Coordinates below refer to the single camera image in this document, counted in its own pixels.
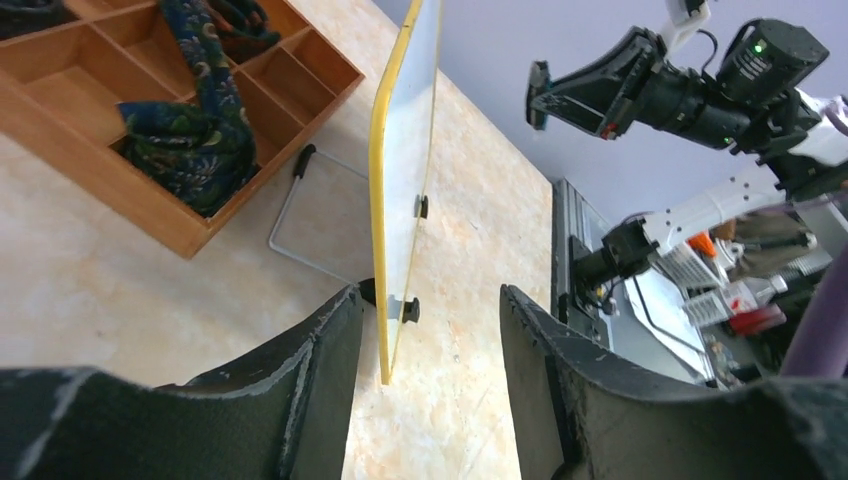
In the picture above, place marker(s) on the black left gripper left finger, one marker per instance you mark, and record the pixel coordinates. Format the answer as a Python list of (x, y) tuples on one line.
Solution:
[(280, 411)]

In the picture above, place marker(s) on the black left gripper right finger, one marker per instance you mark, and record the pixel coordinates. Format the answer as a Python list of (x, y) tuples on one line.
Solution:
[(581, 411)]

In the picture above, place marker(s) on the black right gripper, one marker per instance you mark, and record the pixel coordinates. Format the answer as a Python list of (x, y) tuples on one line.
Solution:
[(632, 82)]

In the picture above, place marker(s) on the white whiteboard with yellow frame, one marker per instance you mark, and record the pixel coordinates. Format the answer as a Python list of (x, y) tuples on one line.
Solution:
[(399, 148)]

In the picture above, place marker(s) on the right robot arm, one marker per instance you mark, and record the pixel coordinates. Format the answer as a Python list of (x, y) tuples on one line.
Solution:
[(752, 105)]

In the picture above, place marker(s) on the black whiteboard foot right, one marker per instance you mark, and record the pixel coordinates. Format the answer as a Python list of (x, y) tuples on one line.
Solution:
[(422, 206)]

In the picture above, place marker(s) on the black whiteboard foot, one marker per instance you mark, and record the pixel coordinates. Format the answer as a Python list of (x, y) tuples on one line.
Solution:
[(404, 311), (422, 206)]

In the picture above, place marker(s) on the black whiteboard foot left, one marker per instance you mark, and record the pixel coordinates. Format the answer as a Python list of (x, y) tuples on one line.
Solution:
[(404, 311)]

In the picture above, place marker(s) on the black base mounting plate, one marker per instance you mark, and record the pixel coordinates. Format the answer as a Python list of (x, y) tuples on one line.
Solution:
[(577, 232)]

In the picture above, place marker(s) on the background clutter of objects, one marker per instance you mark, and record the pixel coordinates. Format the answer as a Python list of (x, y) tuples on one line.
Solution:
[(742, 288)]

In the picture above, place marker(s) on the dark object in tray right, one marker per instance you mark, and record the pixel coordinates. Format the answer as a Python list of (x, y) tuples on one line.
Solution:
[(204, 152)]

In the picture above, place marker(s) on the orange plastic tray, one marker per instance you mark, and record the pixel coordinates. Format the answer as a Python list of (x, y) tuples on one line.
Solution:
[(60, 89)]

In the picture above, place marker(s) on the black object in tray left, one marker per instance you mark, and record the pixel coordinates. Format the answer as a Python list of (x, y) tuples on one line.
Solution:
[(21, 17)]

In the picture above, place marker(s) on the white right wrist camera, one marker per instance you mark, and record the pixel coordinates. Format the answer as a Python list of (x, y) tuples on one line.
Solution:
[(685, 18)]

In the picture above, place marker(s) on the grey wire whiteboard stand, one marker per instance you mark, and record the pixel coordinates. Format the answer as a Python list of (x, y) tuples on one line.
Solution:
[(324, 222)]

